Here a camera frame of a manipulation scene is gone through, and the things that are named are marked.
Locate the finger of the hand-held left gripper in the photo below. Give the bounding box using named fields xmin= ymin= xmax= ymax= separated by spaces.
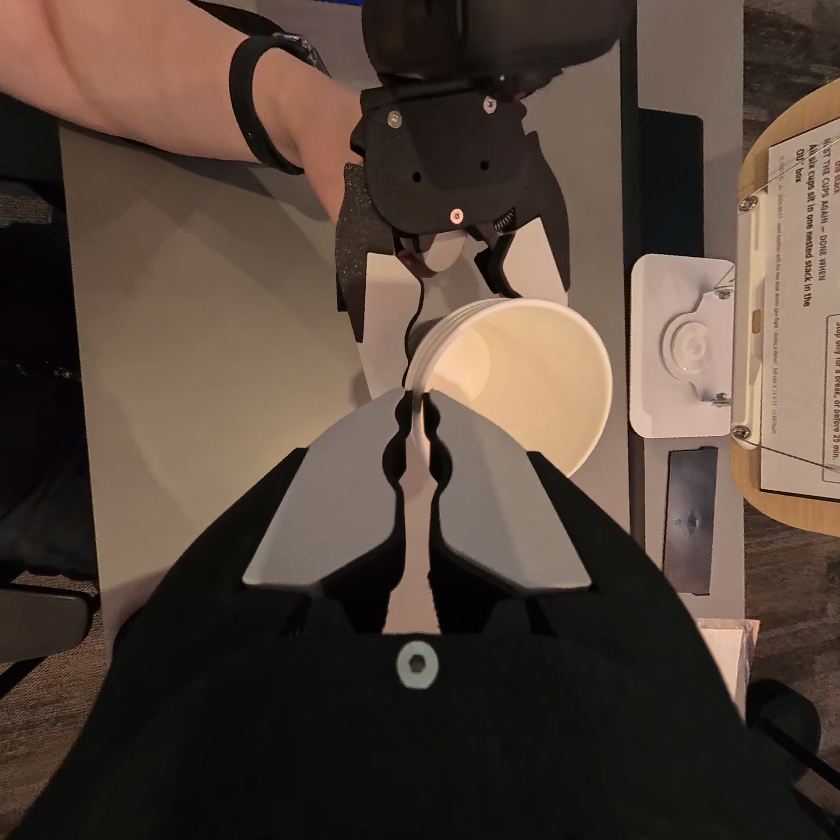
xmin=495 ymin=218 xmax=571 ymax=308
xmin=363 ymin=251 xmax=429 ymax=401

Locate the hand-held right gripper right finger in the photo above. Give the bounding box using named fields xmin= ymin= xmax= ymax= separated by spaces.
xmin=422 ymin=390 xmax=593 ymax=598

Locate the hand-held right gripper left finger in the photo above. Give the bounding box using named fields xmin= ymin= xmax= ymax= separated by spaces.
xmin=241 ymin=386 xmax=416 ymax=599

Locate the person's left forearm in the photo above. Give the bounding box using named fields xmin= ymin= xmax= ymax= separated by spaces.
xmin=0 ymin=0 xmax=290 ymax=161

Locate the person's left hand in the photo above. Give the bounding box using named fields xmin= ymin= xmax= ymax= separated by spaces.
xmin=281 ymin=64 xmax=368 ymax=217

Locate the black wrist band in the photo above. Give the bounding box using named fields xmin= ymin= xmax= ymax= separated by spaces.
xmin=230 ymin=33 xmax=332 ymax=177

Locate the wooden sign board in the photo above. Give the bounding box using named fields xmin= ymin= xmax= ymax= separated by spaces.
xmin=730 ymin=88 xmax=840 ymax=539

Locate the black chair armrest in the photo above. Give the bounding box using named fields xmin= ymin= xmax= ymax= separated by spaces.
xmin=0 ymin=581 xmax=102 ymax=697

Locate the black chair caster base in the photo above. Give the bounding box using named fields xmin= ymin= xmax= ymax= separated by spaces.
xmin=747 ymin=679 xmax=840 ymax=788

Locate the black desk cable flap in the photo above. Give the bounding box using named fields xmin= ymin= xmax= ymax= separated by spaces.
xmin=663 ymin=446 xmax=719 ymax=597
xmin=637 ymin=108 xmax=704 ymax=260

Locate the thin wire tether white pin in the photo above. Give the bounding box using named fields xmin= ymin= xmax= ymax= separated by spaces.
xmin=734 ymin=423 xmax=840 ymax=471

